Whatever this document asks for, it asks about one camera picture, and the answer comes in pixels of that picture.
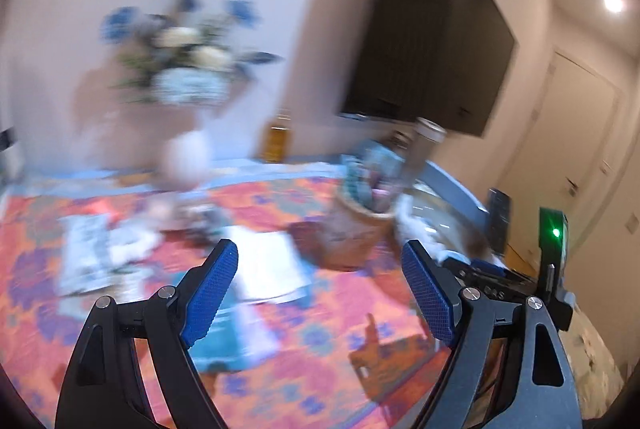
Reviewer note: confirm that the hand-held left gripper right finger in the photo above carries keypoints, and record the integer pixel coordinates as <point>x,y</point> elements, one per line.
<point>430,294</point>

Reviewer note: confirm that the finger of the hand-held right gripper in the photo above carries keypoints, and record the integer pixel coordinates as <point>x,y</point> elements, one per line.
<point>492,280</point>

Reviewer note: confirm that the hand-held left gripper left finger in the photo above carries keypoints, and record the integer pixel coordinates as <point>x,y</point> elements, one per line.
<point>210,294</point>

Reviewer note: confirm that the grey plush toy teal body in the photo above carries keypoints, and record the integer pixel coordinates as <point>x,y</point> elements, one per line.
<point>202,223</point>

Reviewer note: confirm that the pale teal soft bundle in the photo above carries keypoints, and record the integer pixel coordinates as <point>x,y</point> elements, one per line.
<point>372,176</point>

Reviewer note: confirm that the blue book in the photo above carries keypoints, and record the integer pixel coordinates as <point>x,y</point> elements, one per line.
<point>230,339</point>

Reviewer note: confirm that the black remote control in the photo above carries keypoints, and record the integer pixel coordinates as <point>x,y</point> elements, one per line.
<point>499,221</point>

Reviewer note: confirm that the white paper sheet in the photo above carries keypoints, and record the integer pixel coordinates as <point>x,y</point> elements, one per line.
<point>270,266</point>

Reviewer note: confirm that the white door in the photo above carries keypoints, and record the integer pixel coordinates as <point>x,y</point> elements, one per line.
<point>565,149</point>

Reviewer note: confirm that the beige printed container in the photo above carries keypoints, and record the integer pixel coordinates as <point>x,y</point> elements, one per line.
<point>357,234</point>

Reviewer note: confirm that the floral orange tablecloth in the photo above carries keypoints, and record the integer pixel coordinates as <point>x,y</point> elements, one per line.
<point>310,349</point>

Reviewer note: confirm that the pale printed magazine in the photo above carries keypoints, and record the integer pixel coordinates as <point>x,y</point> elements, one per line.
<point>95,254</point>

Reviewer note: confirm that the white ribbed vase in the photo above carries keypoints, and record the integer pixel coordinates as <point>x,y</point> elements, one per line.
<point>187,161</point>

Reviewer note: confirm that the light blue undercloth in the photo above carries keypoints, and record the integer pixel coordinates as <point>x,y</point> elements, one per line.
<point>280,169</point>

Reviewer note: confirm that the clear glass tumbler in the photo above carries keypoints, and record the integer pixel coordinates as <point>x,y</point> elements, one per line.
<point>424,149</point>

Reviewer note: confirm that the amber perfume bottle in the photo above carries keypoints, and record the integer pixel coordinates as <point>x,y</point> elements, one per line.
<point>276,141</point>

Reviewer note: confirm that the blue and white flower bouquet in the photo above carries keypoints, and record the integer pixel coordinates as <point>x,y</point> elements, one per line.
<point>187,59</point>

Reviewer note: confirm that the black television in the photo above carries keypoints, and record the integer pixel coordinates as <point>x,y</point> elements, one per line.
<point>435,34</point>

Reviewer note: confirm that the round ceiling light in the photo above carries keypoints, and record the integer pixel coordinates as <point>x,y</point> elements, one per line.
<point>613,2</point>

